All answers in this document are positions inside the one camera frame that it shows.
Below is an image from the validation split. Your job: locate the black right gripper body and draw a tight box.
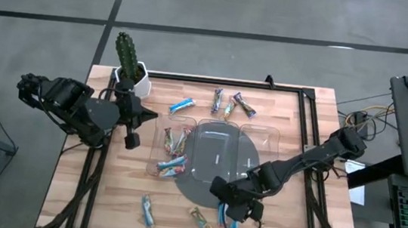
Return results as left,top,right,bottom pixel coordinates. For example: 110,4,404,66
223,192,254,224

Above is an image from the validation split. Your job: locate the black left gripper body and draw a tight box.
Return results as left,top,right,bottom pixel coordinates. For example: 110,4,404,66
113,90,145,129

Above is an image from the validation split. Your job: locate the chocolate chip granola bar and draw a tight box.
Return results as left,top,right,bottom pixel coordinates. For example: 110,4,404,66
173,125,193,158
216,202,229,228
158,163,187,180
161,126,176,156
155,151,189,174

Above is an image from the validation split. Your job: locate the oatmeal raisin granola bar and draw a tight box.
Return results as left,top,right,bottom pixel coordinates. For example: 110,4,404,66
210,87,225,116
168,94,198,117
230,91,260,120

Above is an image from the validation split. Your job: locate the round grey woven mat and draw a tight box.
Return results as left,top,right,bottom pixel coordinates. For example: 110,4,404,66
171,117,265,214

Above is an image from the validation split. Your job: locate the white paper sheet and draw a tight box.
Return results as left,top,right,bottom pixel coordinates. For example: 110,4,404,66
339,159,370,207

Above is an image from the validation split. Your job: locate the black support beam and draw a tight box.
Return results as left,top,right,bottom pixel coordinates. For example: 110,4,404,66
346,150,406,195

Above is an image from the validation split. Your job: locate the black power adapter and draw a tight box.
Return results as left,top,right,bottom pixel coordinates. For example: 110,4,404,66
353,110,370,127

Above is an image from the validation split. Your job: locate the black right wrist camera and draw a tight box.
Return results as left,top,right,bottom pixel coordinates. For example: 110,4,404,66
249,199,267,223

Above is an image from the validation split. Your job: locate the black metal table frame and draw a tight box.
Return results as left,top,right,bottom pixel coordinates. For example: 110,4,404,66
35,59,378,228

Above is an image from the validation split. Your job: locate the black frame clamp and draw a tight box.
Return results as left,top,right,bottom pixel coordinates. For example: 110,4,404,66
263,73,278,91

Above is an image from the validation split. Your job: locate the tangled floor cable bundle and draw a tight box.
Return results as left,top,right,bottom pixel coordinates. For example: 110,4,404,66
339,100,396,152

